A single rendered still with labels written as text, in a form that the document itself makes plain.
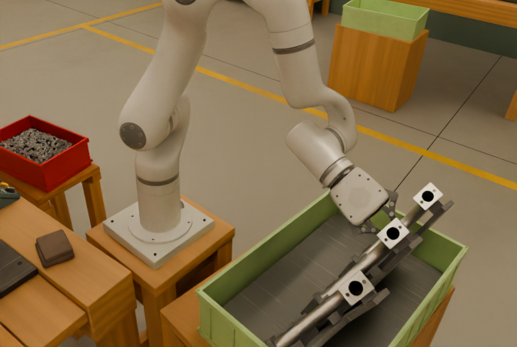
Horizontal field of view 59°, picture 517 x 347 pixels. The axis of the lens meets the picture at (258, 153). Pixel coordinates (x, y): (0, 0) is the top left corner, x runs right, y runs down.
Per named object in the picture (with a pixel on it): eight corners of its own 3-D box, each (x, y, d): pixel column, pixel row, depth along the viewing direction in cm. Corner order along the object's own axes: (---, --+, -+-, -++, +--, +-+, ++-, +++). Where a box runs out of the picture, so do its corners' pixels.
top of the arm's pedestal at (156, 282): (166, 192, 160) (165, 184, 158) (235, 236, 144) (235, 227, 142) (86, 241, 139) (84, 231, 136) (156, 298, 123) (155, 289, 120)
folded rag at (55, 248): (75, 258, 121) (73, 250, 120) (44, 269, 118) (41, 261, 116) (65, 235, 128) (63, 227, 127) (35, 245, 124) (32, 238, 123)
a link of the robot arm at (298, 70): (318, 22, 103) (340, 139, 117) (263, 48, 96) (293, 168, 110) (347, 24, 96) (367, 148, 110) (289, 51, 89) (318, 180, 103)
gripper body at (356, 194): (319, 189, 101) (354, 228, 96) (354, 158, 100) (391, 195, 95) (326, 194, 108) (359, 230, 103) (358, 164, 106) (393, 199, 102)
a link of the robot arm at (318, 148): (344, 169, 110) (315, 188, 106) (308, 131, 115) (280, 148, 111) (354, 149, 103) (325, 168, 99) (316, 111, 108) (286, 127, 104)
